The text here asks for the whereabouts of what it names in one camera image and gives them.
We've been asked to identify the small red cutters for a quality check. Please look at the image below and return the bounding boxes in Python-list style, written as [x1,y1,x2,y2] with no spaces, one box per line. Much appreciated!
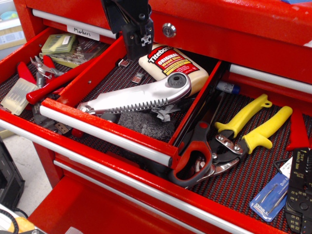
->
[17,55,64,88]

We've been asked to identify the black foam piece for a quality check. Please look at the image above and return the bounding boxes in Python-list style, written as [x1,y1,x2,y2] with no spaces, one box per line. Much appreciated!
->
[118,112,176,142]

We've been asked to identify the white Markers label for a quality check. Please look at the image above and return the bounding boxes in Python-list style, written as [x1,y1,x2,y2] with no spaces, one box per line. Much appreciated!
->
[67,25,100,41]

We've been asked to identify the Titebond wood glue bottle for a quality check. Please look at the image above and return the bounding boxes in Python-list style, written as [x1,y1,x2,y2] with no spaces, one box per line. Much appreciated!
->
[138,43,209,96]

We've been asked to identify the clear plastic bit case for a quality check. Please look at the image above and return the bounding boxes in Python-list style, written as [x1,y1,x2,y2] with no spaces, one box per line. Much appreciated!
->
[1,78,37,116]

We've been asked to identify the small silver clip lower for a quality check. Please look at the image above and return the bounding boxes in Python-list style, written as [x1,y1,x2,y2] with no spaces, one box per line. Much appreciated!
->
[131,72,145,84]

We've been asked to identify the yellow handled tin snips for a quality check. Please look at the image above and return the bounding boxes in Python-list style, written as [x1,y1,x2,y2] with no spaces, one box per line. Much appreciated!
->
[211,94,293,176]

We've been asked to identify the silver box cutter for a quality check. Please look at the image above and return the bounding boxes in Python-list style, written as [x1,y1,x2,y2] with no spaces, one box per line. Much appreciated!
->
[77,72,192,115]

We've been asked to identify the small brown plug adapter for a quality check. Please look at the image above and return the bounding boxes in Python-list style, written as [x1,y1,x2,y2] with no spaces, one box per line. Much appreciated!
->
[54,122,70,135]

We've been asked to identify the green plastic bit case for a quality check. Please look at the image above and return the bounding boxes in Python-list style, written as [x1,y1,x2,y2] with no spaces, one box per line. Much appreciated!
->
[41,33,76,54]

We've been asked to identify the red plastic piece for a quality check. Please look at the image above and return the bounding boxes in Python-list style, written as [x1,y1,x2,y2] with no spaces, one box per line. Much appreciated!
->
[286,108,312,151]

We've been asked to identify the silver cabinet lock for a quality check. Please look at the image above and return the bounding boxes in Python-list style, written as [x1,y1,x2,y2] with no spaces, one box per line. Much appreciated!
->
[162,23,176,38]

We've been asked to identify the black equipment on floor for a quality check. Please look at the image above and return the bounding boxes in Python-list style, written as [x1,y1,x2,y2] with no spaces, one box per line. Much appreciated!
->
[0,138,25,210]

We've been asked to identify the red handled pliers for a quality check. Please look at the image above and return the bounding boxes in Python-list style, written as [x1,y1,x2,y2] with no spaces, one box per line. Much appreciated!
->
[26,58,96,104]

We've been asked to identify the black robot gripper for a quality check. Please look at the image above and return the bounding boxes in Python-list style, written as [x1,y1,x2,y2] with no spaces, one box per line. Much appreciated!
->
[101,0,154,60]

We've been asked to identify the small red open drawer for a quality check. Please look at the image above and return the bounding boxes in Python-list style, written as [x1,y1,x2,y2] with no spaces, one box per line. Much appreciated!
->
[40,40,215,168]

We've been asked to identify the drill bit set card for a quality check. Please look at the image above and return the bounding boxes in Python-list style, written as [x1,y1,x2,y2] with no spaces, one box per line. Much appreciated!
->
[48,36,110,68]

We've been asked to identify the blue drill bit package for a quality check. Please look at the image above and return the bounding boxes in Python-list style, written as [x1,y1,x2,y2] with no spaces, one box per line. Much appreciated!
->
[250,173,289,222]

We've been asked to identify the blue capped marker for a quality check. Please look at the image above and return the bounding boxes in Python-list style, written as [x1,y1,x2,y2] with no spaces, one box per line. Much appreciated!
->
[216,81,240,95]

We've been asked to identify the small silver clip upper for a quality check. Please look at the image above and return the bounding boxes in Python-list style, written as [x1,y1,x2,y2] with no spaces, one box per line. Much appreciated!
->
[118,59,129,67]

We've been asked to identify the black wire stripper tool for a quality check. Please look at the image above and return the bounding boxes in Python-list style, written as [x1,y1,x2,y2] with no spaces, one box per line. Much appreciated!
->
[285,148,312,234]

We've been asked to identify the red tool cabinet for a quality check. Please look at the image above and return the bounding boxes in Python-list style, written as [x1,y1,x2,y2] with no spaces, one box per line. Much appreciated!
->
[0,0,312,234]

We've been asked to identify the crumpled grey tape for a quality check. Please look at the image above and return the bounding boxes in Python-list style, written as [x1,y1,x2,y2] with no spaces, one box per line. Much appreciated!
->
[151,104,181,122]

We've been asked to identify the small silver clip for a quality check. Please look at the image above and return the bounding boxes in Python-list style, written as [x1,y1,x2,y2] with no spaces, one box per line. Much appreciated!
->
[131,72,145,84]
[118,59,129,67]

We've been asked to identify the red black handled scissors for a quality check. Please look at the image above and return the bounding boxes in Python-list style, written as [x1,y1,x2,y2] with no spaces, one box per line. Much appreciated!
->
[168,121,212,188]

